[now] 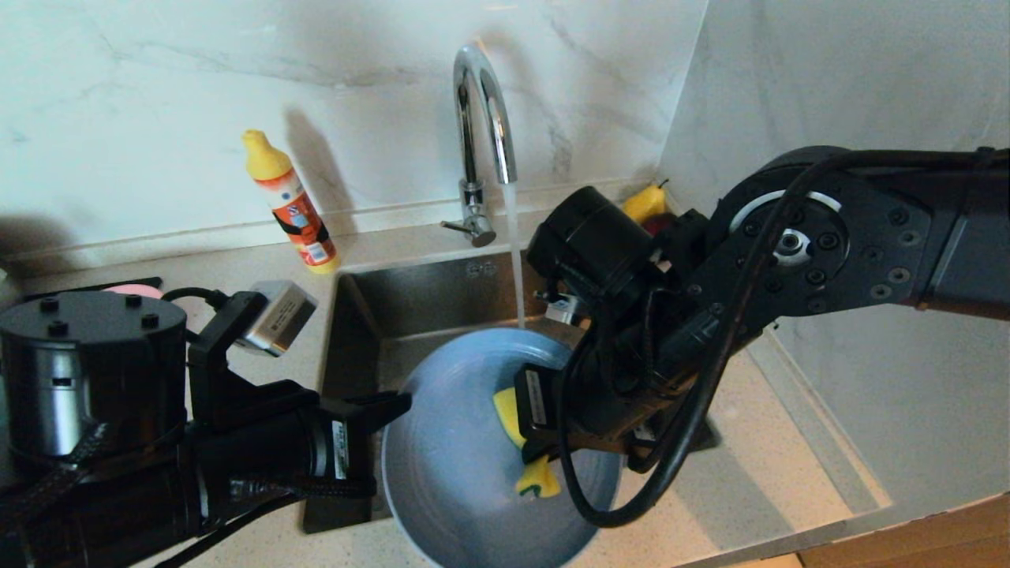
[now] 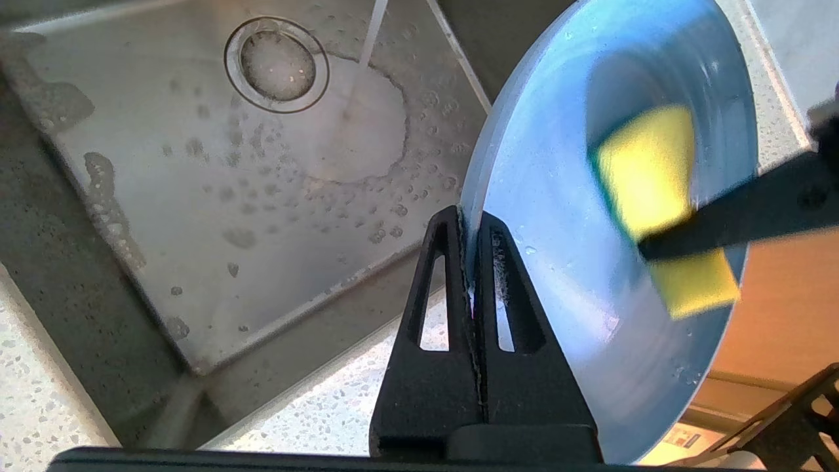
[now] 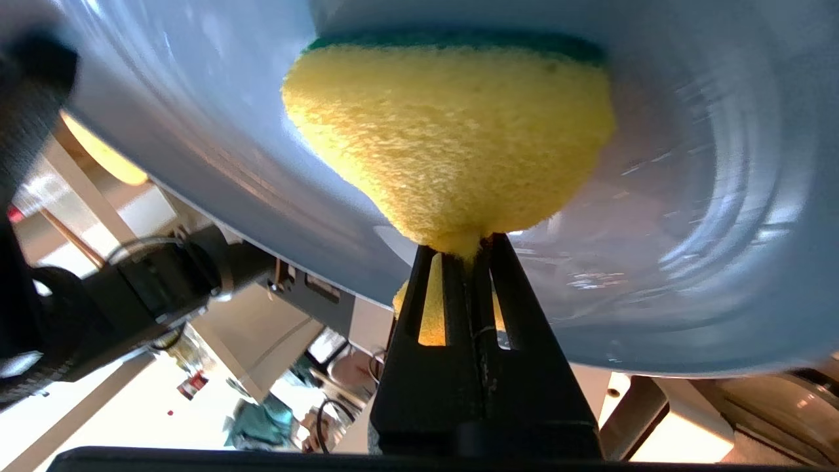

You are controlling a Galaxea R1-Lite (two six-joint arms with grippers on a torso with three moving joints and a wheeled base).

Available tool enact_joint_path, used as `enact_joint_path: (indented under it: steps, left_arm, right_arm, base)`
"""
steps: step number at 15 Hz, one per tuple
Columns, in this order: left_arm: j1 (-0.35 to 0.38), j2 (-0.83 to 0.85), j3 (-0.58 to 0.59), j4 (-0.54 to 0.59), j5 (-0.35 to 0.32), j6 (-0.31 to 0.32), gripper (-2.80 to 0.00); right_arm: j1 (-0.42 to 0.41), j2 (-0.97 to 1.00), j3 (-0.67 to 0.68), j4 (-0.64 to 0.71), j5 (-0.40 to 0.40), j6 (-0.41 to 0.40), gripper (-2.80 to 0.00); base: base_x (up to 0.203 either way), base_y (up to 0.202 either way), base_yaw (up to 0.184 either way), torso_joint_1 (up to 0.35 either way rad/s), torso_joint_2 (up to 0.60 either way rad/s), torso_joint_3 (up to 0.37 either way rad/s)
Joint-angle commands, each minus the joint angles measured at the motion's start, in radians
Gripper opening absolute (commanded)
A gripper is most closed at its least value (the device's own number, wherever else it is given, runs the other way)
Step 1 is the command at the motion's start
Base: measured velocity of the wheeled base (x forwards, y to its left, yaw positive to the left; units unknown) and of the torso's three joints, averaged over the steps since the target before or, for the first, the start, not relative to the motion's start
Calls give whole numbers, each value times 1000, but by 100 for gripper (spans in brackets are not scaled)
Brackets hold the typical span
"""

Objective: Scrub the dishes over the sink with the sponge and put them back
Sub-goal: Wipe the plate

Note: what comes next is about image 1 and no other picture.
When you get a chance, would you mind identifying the stainless steel sink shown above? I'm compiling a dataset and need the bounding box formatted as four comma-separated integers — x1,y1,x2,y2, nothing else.
304,239,720,536

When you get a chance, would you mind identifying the wooden cabinet panel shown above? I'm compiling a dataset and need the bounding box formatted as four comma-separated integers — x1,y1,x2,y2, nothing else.
797,493,1010,568

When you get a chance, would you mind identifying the black glass cooktop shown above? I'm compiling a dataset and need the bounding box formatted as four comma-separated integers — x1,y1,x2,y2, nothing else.
24,276,163,305

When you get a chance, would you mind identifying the yellow pear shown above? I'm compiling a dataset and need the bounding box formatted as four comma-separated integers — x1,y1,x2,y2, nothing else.
622,181,671,223

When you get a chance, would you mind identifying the orange dish soap bottle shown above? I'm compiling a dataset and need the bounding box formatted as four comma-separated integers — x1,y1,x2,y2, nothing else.
242,129,342,275

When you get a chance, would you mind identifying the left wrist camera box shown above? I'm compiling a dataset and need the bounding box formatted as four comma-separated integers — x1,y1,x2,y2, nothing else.
241,280,319,357

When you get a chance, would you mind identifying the blue plate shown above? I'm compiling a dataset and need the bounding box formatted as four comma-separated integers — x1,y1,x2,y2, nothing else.
381,328,623,568

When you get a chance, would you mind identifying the yellow sponge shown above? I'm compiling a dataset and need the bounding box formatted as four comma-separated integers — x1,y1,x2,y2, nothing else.
493,387,563,499

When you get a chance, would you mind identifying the thick black braided hose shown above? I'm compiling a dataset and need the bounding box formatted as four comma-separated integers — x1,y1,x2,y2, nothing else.
0,422,107,521

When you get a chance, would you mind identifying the chrome gooseneck faucet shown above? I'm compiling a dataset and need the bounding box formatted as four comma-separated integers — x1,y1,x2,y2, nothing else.
440,44,519,248

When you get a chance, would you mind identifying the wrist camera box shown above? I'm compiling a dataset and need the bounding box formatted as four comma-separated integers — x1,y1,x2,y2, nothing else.
544,293,589,326
241,280,319,357

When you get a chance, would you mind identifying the thick smooth black cable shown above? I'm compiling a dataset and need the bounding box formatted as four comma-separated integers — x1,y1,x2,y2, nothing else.
556,150,1010,528

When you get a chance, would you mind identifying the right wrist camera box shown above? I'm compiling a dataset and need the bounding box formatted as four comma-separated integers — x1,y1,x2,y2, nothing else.
544,293,589,326

